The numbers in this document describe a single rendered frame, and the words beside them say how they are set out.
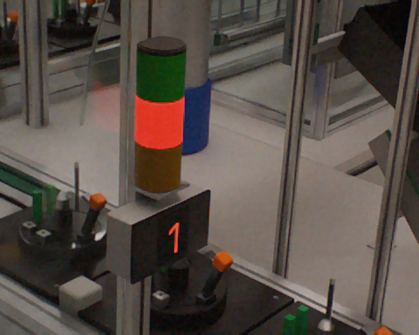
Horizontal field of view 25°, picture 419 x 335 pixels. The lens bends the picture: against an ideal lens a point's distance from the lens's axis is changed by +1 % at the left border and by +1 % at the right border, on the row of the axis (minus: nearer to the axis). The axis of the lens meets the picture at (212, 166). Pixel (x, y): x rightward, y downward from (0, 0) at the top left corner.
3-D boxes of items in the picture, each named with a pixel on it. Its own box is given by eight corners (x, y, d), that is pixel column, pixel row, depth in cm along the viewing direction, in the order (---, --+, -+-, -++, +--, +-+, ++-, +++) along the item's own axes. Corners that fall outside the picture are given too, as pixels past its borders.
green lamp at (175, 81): (194, 95, 96) (196, 50, 94) (161, 107, 92) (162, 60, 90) (159, 83, 98) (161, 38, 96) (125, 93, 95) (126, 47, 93)
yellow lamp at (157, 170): (189, 182, 100) (192, 140, 98) (158, 197, 96) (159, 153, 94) (156, 168, 103) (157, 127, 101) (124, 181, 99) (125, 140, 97)
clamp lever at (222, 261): (216, 296, 128) (235, 259, 124) (206, 301, 127) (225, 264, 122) (198, 278, 130) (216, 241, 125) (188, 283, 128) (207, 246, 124)
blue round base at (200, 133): (222, 142, 212) (226, 80, 206) (175, 161, 201) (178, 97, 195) (172, 123, 221) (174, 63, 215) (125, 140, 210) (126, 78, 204)
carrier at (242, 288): (293, 310, 135) (301, 234, 130) (182, 385, 118) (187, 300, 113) (171, 249, 149) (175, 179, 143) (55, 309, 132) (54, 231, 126)
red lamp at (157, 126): (192, 140, 98) (194, 96, 96) (159, 153, 94) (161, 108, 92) (157, 126, 101) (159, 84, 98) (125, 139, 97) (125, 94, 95)
